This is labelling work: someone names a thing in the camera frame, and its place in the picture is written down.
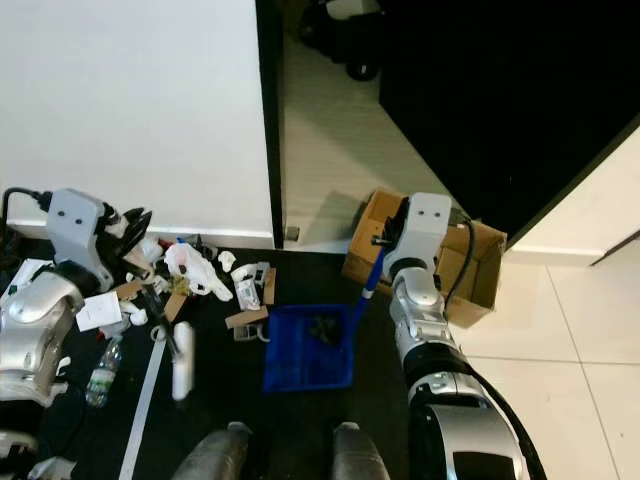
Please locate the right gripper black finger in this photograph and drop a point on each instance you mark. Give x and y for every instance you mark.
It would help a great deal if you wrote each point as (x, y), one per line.
(382, 239)

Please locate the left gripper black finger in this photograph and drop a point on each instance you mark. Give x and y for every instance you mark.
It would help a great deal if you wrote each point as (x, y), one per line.
(145, 225)
(127, 224)

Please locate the white hand brush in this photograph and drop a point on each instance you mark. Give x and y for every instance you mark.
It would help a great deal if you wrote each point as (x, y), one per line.
(183, 365)

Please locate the blue plastic dustpan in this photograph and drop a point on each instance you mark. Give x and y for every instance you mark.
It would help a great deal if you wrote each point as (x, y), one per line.
(295, 360)

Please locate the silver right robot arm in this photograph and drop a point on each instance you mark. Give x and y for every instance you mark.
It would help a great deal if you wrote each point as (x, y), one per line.
(425, 320)

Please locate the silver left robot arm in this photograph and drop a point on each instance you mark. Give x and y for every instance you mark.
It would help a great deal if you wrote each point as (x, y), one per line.
(40, 320)

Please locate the white floor tape strip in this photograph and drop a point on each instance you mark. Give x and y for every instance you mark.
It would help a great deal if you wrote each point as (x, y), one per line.
(143, 400)

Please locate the black floor mat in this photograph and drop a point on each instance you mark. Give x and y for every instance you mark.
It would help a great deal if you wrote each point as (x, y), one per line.
(230, 400)

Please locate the white paper card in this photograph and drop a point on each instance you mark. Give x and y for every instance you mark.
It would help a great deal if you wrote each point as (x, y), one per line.
(102, 310)

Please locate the small white paper crumple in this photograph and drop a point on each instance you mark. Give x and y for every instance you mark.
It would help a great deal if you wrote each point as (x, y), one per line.
(226, 260)
(136, 318)

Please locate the crumpled white plastic wrapper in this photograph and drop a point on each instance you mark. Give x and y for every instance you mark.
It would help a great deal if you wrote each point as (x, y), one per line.
(195, 270)

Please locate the brown cardboard piece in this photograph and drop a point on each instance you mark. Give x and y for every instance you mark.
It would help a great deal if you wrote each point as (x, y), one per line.
(176, 306)
(248, 320)

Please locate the small grey door stopper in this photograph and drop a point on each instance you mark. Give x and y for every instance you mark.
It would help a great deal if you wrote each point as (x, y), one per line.
(292, 232)

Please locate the brown cardboard box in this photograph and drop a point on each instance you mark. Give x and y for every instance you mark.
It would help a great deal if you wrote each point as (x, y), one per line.
(480, 280)

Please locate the black debris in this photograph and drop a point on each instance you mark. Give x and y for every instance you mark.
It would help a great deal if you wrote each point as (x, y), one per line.
(325, 330)

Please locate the clear bottle with green label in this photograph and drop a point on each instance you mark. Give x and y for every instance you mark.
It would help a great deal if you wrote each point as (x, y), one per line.
(105, 368)

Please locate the brown cardboard strip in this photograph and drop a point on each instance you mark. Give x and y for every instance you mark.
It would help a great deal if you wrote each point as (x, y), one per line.
(272, 285)

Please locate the white labelled packaging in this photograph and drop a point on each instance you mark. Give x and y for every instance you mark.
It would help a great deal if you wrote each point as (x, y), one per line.
(250, 285)

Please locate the black wheeled base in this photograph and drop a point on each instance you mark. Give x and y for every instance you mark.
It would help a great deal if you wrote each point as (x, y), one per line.
(360, 68)

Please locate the black door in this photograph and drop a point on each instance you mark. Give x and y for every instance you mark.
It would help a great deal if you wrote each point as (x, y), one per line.
(510, 100)

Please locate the silver robot right leg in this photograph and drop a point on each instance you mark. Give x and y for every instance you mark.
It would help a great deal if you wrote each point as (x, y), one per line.
(365, 455)

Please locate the silver robot leg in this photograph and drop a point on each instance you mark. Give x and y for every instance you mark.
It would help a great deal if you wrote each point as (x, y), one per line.
(215, 455)
(365, 455)

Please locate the silver robot left leg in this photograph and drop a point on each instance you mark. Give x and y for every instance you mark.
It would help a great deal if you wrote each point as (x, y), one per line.
(215, 455)

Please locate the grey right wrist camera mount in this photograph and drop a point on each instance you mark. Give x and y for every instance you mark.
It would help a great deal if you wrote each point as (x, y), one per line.
(428, 225)

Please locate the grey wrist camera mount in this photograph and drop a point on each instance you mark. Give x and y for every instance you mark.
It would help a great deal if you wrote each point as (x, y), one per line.
(78, 218)
(428, 225)

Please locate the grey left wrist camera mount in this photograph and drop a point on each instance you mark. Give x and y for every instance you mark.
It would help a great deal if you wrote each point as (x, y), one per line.
(78, 218)

